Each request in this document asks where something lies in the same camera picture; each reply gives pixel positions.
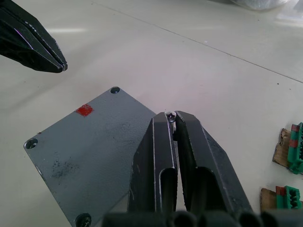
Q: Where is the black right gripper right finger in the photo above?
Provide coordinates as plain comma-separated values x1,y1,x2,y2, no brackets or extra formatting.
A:
174,110,253,213

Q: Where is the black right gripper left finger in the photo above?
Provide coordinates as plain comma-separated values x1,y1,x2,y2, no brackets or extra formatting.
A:
127,112,178,213

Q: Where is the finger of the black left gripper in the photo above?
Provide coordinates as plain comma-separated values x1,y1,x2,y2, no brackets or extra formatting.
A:
3,0,69,72
0,0,64,74

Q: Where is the small silver screw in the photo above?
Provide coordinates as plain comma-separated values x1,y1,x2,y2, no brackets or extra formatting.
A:
166,112,178,140

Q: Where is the clear bag with mixed items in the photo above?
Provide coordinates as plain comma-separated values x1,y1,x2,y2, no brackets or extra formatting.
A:
230,0,303,13

